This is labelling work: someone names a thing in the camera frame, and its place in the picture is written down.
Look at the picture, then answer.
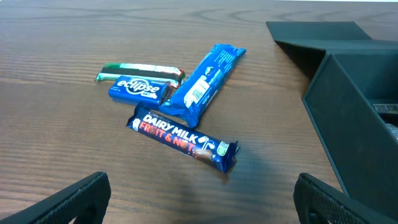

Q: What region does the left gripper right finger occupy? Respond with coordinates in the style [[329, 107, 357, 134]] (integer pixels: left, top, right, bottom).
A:
[[293, 173, 397, 224]]

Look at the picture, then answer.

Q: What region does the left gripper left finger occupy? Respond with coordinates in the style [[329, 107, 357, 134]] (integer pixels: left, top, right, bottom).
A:
[[1, 172, 111, 224]]

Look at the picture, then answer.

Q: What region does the black box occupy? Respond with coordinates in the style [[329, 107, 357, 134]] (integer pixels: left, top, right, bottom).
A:
[[267, 22, 397, 219]]

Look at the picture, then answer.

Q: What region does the blue cookie pack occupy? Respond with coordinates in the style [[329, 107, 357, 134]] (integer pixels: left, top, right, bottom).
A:
[[159, 44, 246, 128]]

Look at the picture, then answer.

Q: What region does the dairy milk chocolate bar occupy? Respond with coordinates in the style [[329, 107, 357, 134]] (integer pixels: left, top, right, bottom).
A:
[[126, 105, 239, 174]]

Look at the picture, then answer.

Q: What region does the blue eclipse mints box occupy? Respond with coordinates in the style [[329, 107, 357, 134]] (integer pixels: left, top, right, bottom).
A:
[[108, 75, 171, 108]]

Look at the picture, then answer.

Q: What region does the green white candy bar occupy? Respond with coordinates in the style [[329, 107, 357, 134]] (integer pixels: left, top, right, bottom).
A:
[[95, 63, 185, 88]]

